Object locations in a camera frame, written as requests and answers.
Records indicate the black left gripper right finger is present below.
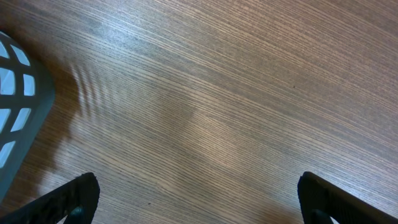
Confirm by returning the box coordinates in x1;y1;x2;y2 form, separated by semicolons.
297;172;397;224

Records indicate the grey plastic shopping basket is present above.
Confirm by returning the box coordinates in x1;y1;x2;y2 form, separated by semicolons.
1;32;55;198

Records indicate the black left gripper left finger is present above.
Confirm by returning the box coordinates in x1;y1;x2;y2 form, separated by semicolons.
1;172;100;224

